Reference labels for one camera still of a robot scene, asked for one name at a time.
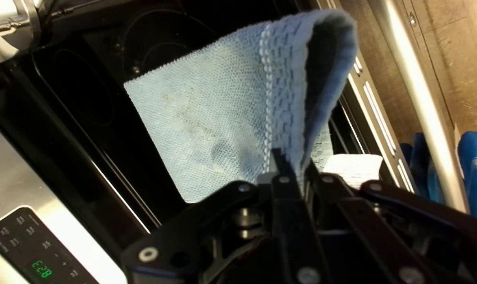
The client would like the stainless stove control panel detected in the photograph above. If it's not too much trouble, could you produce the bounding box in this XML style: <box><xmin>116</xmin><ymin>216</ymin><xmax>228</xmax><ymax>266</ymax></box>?
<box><xmin>0</xmin><ymin>132</ymin><xmax>127</xmax><ymax>284</ymax></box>

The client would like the silver oven door handle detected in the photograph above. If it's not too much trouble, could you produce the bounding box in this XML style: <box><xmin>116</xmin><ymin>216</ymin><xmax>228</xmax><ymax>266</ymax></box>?
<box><xmin>368</xmin><ymin>0</ymin><xmax>469</xmax><ymax>212</ymax></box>

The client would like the black glass cooktop stove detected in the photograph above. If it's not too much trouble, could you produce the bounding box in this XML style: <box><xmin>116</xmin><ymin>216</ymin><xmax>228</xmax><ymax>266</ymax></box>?
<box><xmin>0</xmin><ymin>0</ymin><xmax>321</xmax><ymax>255</ymax></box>

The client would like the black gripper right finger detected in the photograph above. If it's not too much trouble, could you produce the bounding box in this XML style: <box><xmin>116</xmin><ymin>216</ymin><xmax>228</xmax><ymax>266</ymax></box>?
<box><xmin>305</xmin><ymin>165</ymin><xmax>477</xmax><ymax>284</ymax></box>

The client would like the bright blue striped towel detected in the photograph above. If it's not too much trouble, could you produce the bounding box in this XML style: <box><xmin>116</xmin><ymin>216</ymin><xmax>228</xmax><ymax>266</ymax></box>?
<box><xmin>400</xmin><ymin>129</ymin><xmax>477</xmax><ymax>220</ymax></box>

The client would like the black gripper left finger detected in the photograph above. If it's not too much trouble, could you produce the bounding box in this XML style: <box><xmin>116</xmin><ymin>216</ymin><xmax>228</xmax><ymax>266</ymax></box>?
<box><xmin>121</xmin><ymin>151</ymin><xmax>323</xmax><ymax>284</ymax></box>

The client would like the light blue towel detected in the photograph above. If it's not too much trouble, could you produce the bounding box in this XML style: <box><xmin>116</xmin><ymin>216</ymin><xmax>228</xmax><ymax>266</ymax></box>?
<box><xmin>124</xmin><ymin>9</ymin><xmax>357</xmax><ymax>203</ymax></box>

